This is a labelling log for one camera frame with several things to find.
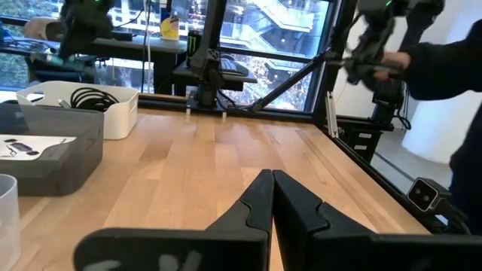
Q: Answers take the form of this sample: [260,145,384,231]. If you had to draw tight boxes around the person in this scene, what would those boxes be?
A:
[372,18,482,236]

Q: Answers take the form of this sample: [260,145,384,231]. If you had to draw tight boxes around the black keyboard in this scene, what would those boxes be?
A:
[219,57,250,78]

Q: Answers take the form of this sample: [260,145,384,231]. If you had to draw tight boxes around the black metal rig frame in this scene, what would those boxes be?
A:
[137,0,471,235]

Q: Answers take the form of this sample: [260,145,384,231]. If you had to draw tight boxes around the clear plastic bin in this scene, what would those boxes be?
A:
[0,173,22,271]

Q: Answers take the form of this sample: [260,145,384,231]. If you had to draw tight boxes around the white product box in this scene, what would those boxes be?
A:
[0,134,78,162]

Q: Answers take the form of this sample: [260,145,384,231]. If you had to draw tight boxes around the person's hand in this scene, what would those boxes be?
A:
[374,50,412,82]

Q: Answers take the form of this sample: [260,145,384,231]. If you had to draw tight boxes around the yellow rounded item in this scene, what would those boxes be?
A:
[160,15,181,41]

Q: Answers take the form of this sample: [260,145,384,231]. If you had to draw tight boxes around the black cable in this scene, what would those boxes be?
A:
[69,87,121,112]

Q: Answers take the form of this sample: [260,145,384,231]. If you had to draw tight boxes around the silver aluminium bracket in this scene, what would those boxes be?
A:
[325,90,340,139]

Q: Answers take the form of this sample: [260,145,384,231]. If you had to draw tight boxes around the black controller box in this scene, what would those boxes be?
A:
[337,115,382,163]

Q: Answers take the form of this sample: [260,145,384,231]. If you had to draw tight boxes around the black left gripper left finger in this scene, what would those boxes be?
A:
[73,169,275,271]

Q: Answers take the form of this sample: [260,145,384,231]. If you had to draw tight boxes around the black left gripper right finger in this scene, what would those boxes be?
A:
[273,169,482,271]

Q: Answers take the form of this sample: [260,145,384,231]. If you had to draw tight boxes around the white plastic bin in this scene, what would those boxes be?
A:
[15,80,139,141]

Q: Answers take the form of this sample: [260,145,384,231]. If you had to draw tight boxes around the tan cap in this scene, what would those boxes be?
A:
[23,16,63,41]

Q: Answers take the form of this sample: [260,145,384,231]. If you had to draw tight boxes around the black green energy can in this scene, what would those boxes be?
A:
[185,29,203,69]

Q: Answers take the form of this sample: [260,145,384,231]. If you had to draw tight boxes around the black standing desk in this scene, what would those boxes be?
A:
[81,35,259,97]

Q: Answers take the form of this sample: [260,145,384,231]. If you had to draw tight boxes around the black table-level camera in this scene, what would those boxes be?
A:
[406,178,453,214]

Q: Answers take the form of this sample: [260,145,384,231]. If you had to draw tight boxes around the grey translucent plastic bin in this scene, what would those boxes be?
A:
[0,102,105,197]

